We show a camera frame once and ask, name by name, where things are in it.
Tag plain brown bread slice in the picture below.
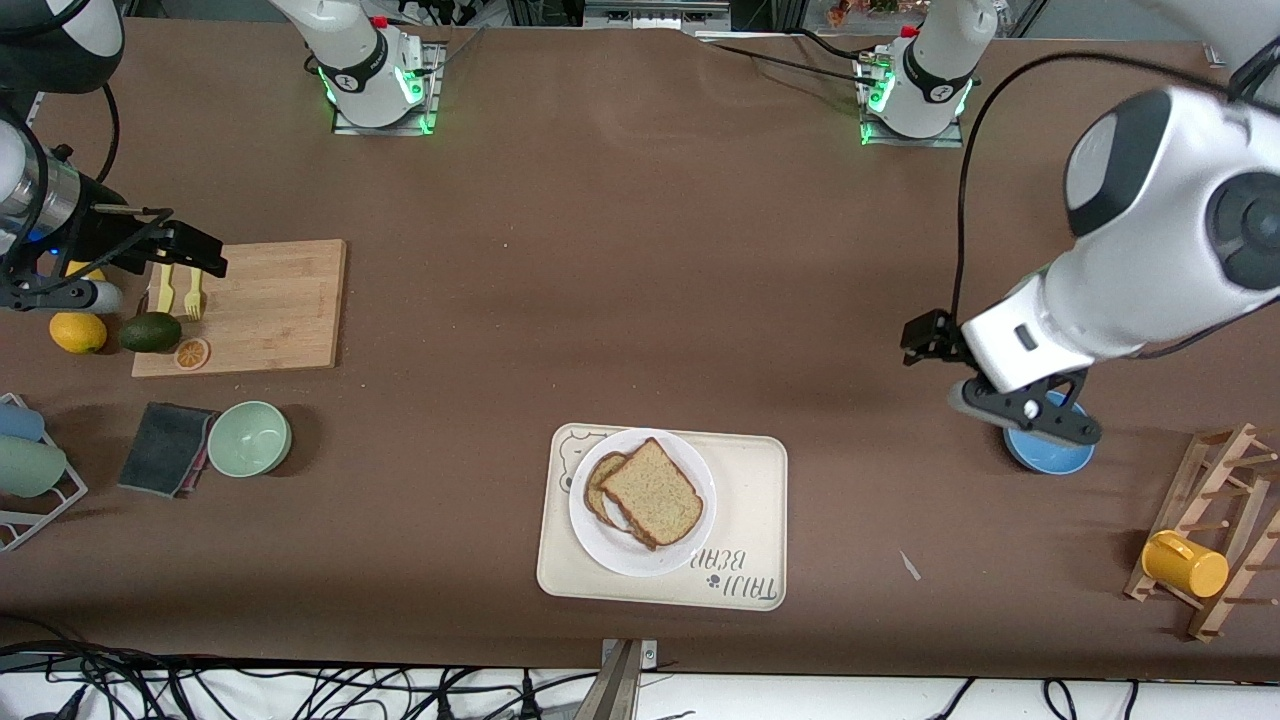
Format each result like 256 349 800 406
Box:
598 437 705 551

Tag white round plate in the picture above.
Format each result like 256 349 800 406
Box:
568 428 718 578

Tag dark green avocado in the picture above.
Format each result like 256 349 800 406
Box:
118 311 184 354

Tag wooden cutting board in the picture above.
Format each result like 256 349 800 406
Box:
131 238 348 379

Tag blue bowl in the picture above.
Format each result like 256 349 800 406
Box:
1003 392 1097 476

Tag pale green bowl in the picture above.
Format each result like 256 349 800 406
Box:
207 400 294 479

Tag dark grey sponge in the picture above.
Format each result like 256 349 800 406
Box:
117 402 219 499

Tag pale blue cup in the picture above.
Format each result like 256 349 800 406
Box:
0 402 47 443

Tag wooden peg drying rack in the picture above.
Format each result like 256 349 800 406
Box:
1123 422 1280 643

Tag cream bear print tray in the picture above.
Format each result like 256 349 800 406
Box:
536 423 789 612

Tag pale green cup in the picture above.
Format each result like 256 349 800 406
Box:
0 435 69 499

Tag yellow mug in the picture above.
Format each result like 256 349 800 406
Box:
1141 530 1230 599

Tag bread slice under egg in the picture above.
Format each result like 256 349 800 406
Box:
583 450 633 531

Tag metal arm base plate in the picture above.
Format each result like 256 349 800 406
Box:
331 40 442 136
857 50 966 149

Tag white wire rack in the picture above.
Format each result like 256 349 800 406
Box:
0 392 89 553

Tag thin black power cable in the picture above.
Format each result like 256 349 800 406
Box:
697 38 886 81

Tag tangled black cable bundle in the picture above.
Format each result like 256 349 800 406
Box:
0 640 601 720

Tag aluminium frame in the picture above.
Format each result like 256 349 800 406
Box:
583 0 734 31

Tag metal stand bracket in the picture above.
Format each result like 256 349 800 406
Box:
585 638 659 720

